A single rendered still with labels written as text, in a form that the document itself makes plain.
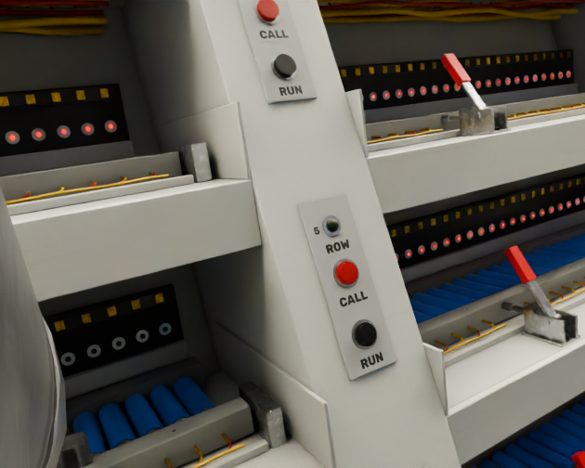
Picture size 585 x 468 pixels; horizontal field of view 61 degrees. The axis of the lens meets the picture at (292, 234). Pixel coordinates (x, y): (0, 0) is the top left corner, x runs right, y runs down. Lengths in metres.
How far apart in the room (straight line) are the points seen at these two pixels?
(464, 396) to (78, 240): 0.29
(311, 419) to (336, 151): 0.18
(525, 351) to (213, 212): 0.30
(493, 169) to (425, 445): 0.24
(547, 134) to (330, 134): 0.24
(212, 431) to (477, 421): 0.20
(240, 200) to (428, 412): 0.20
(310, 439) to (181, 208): 0.17
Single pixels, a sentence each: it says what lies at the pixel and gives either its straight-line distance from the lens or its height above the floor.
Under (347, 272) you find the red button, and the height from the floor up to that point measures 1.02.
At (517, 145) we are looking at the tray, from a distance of 0.50.
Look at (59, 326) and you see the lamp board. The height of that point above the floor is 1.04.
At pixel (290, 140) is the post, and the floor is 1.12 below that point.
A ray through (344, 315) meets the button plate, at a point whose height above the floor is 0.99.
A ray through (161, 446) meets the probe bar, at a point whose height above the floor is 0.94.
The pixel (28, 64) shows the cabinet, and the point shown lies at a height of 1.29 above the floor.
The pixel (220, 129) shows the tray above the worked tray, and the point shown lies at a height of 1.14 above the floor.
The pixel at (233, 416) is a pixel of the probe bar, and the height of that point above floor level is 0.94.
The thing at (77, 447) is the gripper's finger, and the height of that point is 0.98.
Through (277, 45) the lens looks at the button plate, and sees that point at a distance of 0.38.
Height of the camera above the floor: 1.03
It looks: 5 degrees up
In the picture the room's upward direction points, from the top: 16 degrees counter-clockwise
